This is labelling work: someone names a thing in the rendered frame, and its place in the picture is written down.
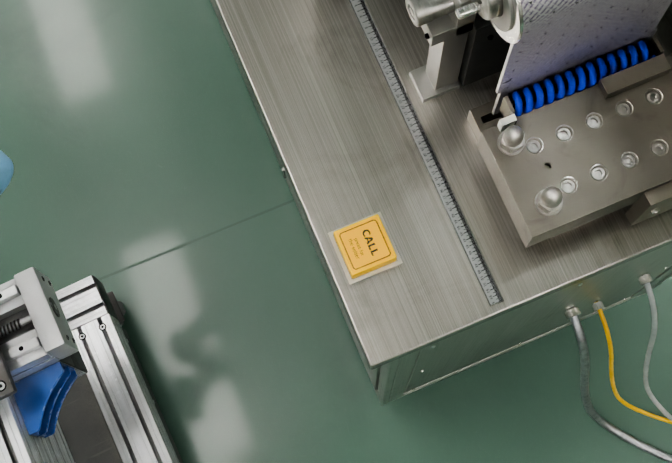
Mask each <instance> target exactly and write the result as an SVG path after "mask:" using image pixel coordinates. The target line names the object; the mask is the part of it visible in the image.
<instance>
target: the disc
mask: <svg viewBox="0 0 672 463"><path fill-rule="evenodd" d="M512 6H513V15H514V20H513V26H512V28H511V30H509V31H507V32H503V31H501V30H499V29H498V28H497V27H496V26H495V25H494V24H493V22H492V21H491V20H490V22H491V24H492V25H493V27H494V28H495V30H496V31H497V32H498V34H499V35H500V36H501V37H502V38H503V39H504V40H505V41H507V42H509V43H511V44H515V43H517V42H519V41H520V39H521V37H522V34H523V27H524V21H523V11H522V5H521V0H512Z"/></svg>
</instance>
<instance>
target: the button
mask: <svg viewBox="0 0 672 463"><path fill-rule="evenodd" d="M334 238H335V241H336V243H337V245H338V248H339V250H340V252H341V255H342V257H343V259H344V262H345V264H346V266H347V269H348V271H349V273H350V276H351V278H356V277H359V276H361V275H363V274H366V273H368V272H371V271H373V270H375V269H378V268H380V267H383V266H385V265H388V264H390V263H392V262H395V261H396V260H397V255H396V253H395V251H394V248H393V246H392V244H391V242H390V239H389V237H388V235H387V233H386V230H385V228H384V226H383V224H382V221H381V219H380V217H379V215H378V214H376V215H373V216H371V217H369V218H366V219H364V220H361V221H359V222H356V223H354V224H351V225H349V226H347V227H344V228H342V229H339V230H337V231H335V232H334Z"/></svg>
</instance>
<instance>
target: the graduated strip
mask: <svg viewBox="0 0 672 463"><path fill-rule="evenodd" d="M349 2H350V4H351V6H352V9H353V11H354V13H355V15H356V17H357V19H358V22H359V24H360V26H361V28H362V30H363V32H364V35H365V37H366V39H367V41H368V43H369V45H370V48H371V50H372V52H373V54H374V56H375V58H376V61H377V63H378V65H379V67H380V69H381V71H382V74H383V76H384V78H385V80H386V82H387V85H388V87H389V89H390V91H391V93H392V95H393V98H394V100H395V102H396V104H397V106H398V108H399V111H400V113H401V115H402V117H403V119H404V121H405V124H406V126H407V128H408V130H409V132H410V134H411V137H412V139H413V141H414V143H415V145H416V147H417V150H418V152H419V154H420V156H421V158H422V160H423V163H424V165H425V167H426V169H427V171H428V173H429V176H430V178H431V180H432V182H433V184H434V187H435V189H436V191H437V193H438V195H439V197H440V200H441V202H442V204H443V206H444V208H445V210H446V213H447V215H448V217H449V219H450V221H451V223H452V226H453V228H454V230H455V232H456V234H457V236H458V239H459V241H460V243H461V245H462V247H463V249H464V252H465V254H466V256H467V258H468V260H469V262H470V265H471V267H472V269H473V271H474V273H475V276H476V278H477V280H478V282H479V284H480V286H481V289H482V291H483V293H484V295H485V297H486V299H487V302H488V304H489V306H490V307H491V306H494V305H496V304H499V303H501V302H503V301H504V299H503V297H502V295H501V293H500V291H499V289H498V286H497V284H496V282H495V280H494V278H493V276H492V274H491V271H490V269H489V267H488V265H487V263H486V261H485V259H484V256H483V254H482V252H481V250H480V248H479V246H478V243H477V241H476V239H475V237H474V235H473V233H472V231H471V228H470V226H469V224H468V222H467V220H466V218H465V216H464V213H463V211H462V209H461V207H460V205H459V203H458V200H457V198H456V196H455V194H454V192H453V190H452V188H451V185H450V183H449V181H448V179H447V177H446V175H445V172H444V170H443V168H442V166H441V164H440V162H439V160H438V157H437V155H436V153H435V151H434V149H433V147H432V145H431V142H430V140H429V138H428V136H427V134H426V132H425V129H424V127H423V125H422V123H421V121H420V119H419V117H418V114H417V112H416V110H415V108H414V106H413V104H412V102H411V99H410V97H409V95H408V93H407V91H406V89H405V86H404V84H403V82H402V80H401V78H400V76H399V74H398V71H397V69H396V67H395V65H394V63H393V61H392V59H391V56H390V54H389V52H388V50H387V48H386V46H385V43H384V41H383V39H382V37H381V35H380V33H379V31H378V28H377V26H376V24H375V22H374V20H373V18H372V16H371V13H370V11H369V9H368V7H367V5H366V3H365V0H349Z"/></svg>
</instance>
